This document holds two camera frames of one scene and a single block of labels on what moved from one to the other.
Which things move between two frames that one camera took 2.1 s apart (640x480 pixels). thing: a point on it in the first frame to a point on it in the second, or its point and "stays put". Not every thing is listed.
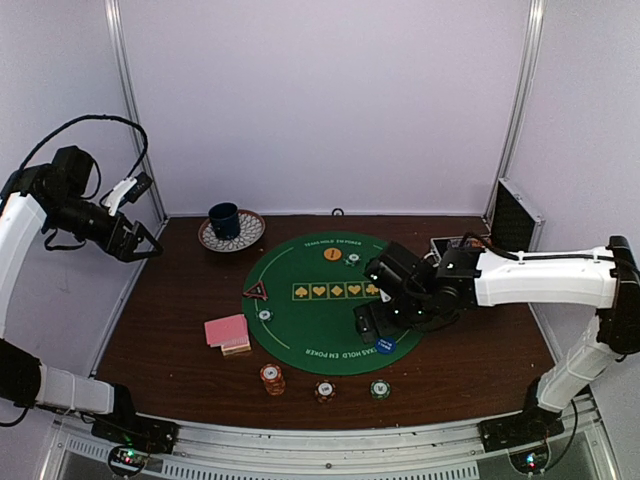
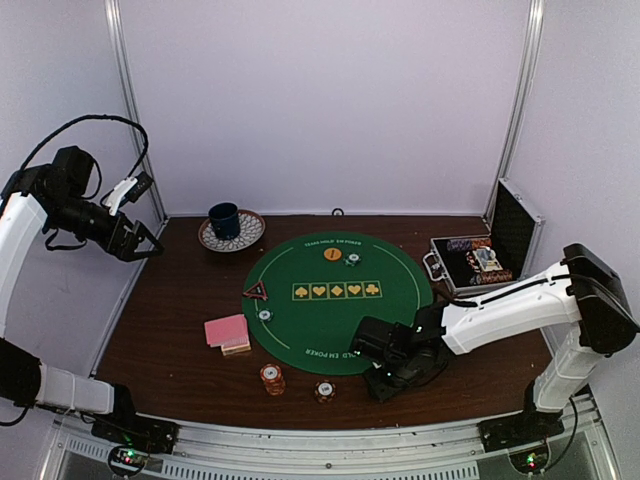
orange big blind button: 332,254 stays put
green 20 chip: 265,315 stays put
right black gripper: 383,326 to 379,389
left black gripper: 124,249 stays put
